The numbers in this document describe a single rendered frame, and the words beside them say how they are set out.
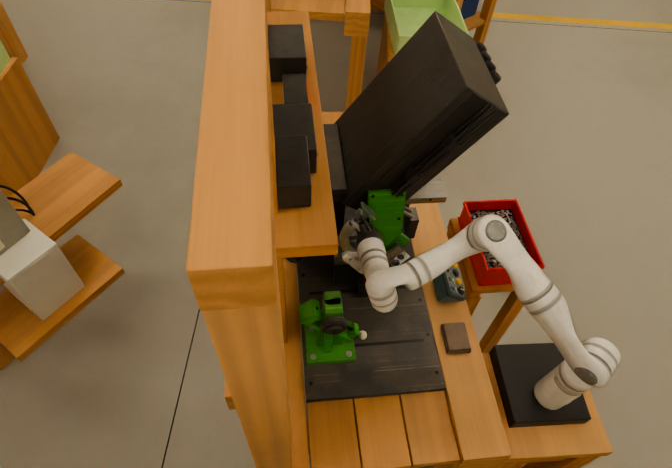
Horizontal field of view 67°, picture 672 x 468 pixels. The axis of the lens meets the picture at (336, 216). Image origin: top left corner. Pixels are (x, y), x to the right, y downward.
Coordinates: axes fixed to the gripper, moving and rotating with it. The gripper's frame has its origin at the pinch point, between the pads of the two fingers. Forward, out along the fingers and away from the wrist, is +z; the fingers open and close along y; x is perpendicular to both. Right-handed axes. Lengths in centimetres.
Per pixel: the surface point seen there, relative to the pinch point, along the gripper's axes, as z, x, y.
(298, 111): -9.8, -13.5, 41.1
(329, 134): 31.5, -2.9, 13.1
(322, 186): -24.1, -8.6, 29.6
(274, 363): -71, -1, 38
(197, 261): -78, -14, 61
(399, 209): 2.9, -8.6, -7.9
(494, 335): 18, 9, -103
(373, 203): 2.8, -4.5, -0.3
